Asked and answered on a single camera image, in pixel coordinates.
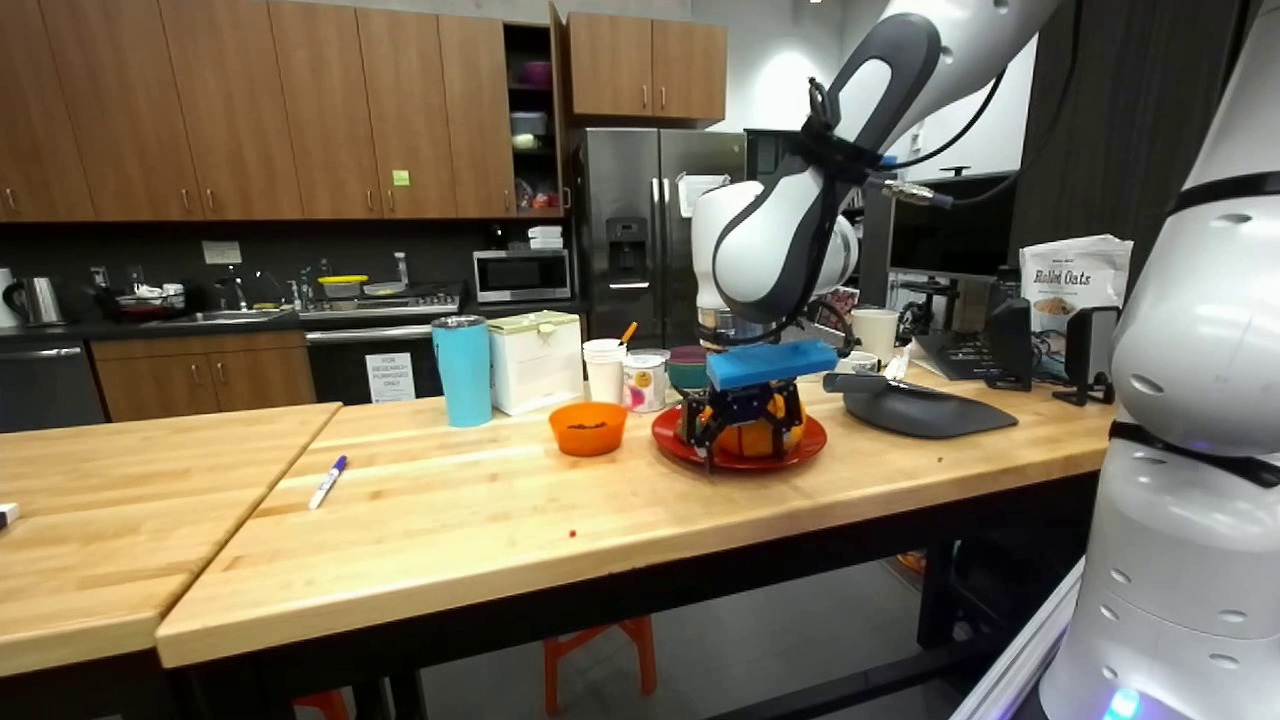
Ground black dishwasher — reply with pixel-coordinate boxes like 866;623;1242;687
0;341;109;430

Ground teal tumbler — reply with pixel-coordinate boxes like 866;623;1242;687
428;312;497;430

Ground white printed mug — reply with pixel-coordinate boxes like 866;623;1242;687
617;347;677;418

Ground white marker pen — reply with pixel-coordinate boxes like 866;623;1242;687
305;450;358;517

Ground silver microwave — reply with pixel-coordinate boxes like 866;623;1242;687
470;245;575;308

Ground red plate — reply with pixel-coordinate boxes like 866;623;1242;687
648;405;831;474

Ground wooden base cabinet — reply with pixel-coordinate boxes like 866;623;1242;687
85;327;319;424

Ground open cabinet shelf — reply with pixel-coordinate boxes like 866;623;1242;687
501;19;568;214

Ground purple teal bowl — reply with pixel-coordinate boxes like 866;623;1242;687
661;342;717;399

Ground grey dustpan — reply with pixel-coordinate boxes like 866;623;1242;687
820;368;1023;442

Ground white snack bag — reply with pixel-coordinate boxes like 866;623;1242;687
1015;233;1138;383

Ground stainless steel refrigerator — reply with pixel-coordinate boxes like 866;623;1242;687
571;123;737;352

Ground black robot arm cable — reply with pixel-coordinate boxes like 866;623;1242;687
707;51;1015;336

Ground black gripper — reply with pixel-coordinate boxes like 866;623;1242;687
679;378;809;460

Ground round wooden stool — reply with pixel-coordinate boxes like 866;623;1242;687
535;613;661;720

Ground white paper cup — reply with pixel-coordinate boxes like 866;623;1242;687
582;336;632;406

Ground black speaker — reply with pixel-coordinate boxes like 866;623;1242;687
983;294;1037;395

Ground large white cup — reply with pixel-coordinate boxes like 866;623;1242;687
849;303;903;354

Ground small wooden wall cabinet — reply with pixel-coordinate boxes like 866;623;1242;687
564;11;734;129

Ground blue wrist camera box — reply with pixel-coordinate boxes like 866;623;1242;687
699;336;840;395

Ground wooden wall cabinets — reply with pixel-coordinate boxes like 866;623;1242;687
0;0;520;229

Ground orange bowl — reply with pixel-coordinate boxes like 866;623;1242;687
544;399;632;460

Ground black computer monitor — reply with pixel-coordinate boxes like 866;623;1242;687
855;171;1033;312

